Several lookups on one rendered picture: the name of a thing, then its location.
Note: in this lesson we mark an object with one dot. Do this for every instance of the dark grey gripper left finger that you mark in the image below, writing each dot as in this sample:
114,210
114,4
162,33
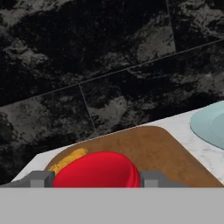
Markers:
38,178

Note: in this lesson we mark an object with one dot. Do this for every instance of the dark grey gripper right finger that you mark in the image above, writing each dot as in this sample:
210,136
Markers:
151,178

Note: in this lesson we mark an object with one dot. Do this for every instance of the red jam jar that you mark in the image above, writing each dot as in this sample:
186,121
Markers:
97,170

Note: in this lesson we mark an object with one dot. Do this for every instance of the brown wooden cutting board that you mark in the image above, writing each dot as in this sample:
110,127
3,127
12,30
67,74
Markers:
151,151

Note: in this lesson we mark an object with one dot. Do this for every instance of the golden croissant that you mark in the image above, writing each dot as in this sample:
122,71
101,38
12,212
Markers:
68,160

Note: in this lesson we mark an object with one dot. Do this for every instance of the pale blue plate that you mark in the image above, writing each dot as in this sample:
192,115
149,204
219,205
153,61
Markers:
210,124

